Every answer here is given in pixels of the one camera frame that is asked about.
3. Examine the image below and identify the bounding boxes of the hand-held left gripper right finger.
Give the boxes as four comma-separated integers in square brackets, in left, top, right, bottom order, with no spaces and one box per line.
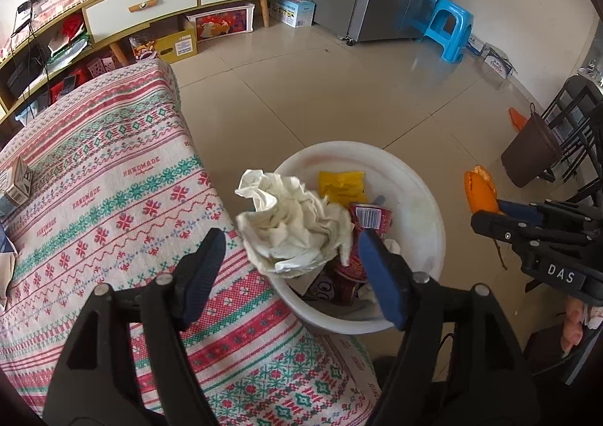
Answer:
[357,227,542,426]

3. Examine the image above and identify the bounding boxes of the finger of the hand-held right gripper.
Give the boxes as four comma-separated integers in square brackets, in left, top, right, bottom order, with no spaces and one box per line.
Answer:
[471,211,589,263]
[497,201,594,243]

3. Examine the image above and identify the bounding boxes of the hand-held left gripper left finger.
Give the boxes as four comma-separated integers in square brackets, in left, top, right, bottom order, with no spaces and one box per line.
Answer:
[41,227,228,426]

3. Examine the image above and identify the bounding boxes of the red instant noodle cup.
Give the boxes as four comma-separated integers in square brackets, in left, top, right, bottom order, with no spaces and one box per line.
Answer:
[327,202,395,306]

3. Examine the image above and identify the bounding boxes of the white plastic basin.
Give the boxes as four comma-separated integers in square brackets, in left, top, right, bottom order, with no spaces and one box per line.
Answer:
[271,141,447,335]

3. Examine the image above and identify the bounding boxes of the yellow snack bag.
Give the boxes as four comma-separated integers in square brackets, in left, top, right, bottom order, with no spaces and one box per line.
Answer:
[317,170,367,207]

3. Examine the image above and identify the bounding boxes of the white tissue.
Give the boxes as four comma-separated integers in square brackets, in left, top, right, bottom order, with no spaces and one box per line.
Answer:
[234,168,355,278]

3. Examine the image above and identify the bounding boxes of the brown trash bin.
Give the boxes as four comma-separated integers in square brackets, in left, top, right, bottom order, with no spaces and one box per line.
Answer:
[500,103,563,188]

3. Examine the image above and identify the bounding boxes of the person's right hand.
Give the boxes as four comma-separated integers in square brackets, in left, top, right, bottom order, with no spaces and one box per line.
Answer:
[562,301,603,352]

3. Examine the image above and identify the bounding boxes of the printed white wrapper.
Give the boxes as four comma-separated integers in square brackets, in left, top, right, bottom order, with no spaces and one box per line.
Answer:
[301,273,340,302]

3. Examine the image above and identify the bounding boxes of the black metal chair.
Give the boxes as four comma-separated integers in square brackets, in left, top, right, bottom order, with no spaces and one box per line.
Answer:
[542,75,603,205]

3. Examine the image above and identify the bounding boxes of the patterned tablecloth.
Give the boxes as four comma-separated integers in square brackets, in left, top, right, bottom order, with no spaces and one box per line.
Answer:
[0,59,382,426]

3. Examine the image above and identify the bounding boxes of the blue white carton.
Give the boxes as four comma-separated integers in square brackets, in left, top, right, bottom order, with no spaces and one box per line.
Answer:
[466,34,516,79]

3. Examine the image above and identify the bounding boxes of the blue plastic stool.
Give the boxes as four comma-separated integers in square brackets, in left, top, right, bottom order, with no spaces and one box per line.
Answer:
[421,0,476,64]

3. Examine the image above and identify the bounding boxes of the light blue milk carton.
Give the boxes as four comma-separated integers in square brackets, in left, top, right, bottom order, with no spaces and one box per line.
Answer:
[0,156,35,219]

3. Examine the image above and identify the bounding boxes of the yellow printed cardboard box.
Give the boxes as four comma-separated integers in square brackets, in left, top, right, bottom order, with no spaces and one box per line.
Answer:
[129,28,199,64]

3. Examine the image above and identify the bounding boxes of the pink perforated basket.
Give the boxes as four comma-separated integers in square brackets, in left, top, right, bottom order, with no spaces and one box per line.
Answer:
[84,56,116,78]

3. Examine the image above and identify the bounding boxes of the clear storage box red contents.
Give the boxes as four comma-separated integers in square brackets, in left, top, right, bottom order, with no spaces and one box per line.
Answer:
[186,3,256,41]

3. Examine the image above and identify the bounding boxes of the green white plastic bag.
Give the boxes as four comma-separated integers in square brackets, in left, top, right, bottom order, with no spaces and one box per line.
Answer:
[47,14,92,64]

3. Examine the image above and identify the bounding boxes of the black electronic box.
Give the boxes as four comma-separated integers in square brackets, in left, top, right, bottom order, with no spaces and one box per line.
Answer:
[5,49,45,97]

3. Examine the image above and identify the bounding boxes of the blue white box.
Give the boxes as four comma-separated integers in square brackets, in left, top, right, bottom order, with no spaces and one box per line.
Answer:
[270,0,316,28]

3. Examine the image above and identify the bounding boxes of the pink floral cloth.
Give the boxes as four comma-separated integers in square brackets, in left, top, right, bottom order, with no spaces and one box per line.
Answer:
[28,0,102,28]

